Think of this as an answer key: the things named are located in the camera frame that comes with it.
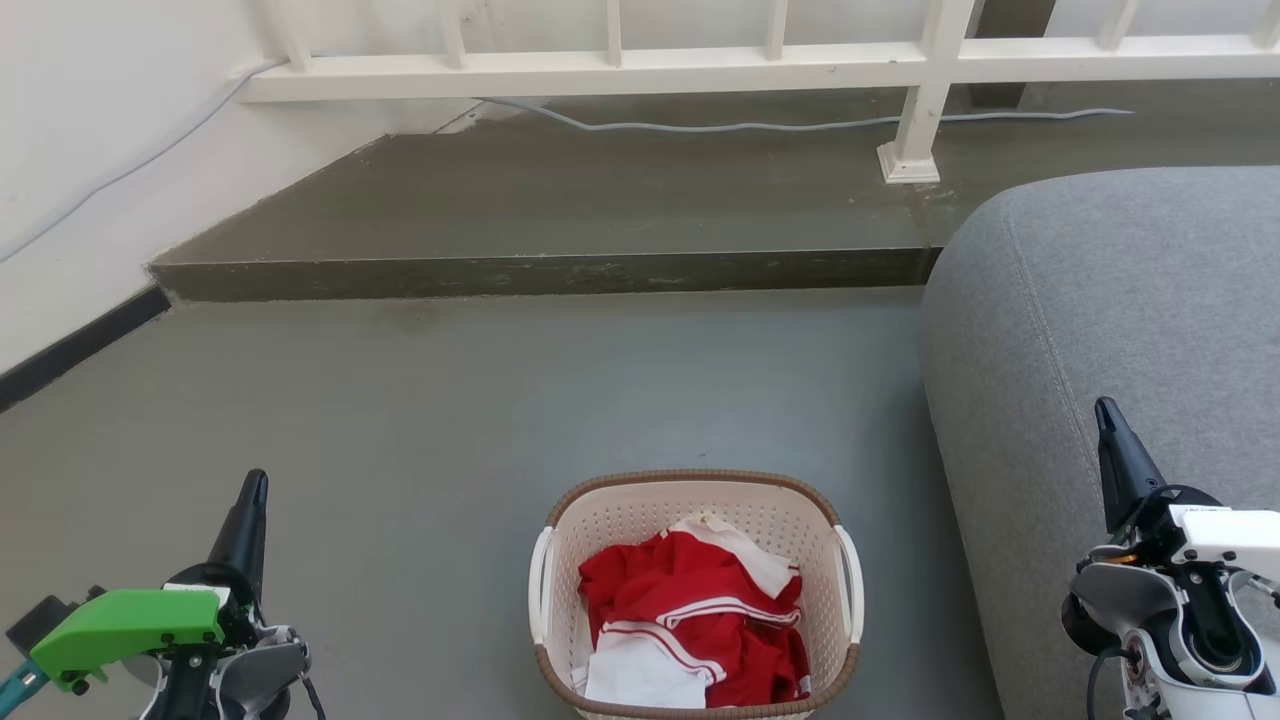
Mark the red garment with white trim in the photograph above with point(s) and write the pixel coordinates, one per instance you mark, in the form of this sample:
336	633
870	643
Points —
690	580

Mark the grey fabric sofa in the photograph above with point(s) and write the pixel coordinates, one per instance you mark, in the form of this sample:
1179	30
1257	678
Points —
1100	300

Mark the cream perforated laundry basket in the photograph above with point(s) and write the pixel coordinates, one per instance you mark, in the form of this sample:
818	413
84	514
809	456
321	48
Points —
640	520

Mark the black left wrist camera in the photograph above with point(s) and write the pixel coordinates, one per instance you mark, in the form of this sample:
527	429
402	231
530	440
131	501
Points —
32	622

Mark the grey concrete step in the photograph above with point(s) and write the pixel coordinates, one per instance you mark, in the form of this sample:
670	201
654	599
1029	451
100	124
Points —
550	200

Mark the white metal railing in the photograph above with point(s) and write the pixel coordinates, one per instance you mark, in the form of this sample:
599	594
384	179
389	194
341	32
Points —
600	72

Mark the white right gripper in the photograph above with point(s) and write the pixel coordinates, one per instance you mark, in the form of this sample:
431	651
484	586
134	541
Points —
1225	540

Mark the black baseboard strip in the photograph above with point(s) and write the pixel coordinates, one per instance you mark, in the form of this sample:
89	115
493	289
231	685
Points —
80	345

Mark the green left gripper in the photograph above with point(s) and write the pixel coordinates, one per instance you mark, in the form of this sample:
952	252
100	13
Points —
130	625

